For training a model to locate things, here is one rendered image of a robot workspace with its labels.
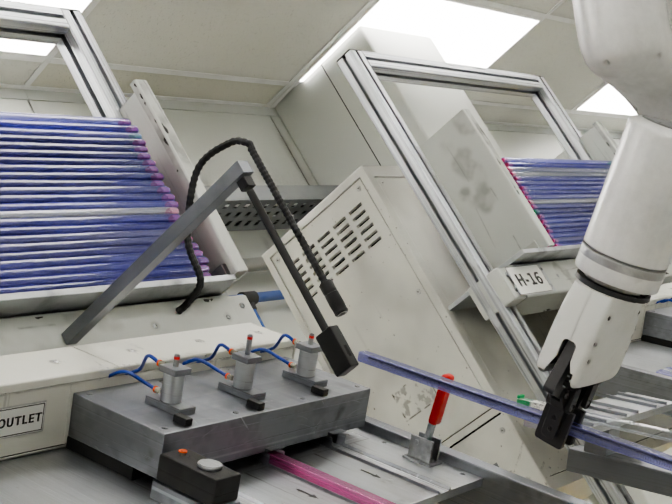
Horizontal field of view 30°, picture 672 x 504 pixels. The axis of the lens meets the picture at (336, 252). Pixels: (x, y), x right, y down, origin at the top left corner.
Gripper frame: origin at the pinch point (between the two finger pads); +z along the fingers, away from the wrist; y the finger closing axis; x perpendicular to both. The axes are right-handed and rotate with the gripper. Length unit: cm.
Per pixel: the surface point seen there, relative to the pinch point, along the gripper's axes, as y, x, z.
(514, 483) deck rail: -8.0, -5.6, 12.0
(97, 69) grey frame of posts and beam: -11, -89, -8
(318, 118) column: -274, -247, 44
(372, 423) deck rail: -8.1, -25.3, 14.9
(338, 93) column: -274, -241, 32
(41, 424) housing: 32, -38, 15
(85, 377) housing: 26.6, -39.2, 10.9
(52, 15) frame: -8, -98, -14
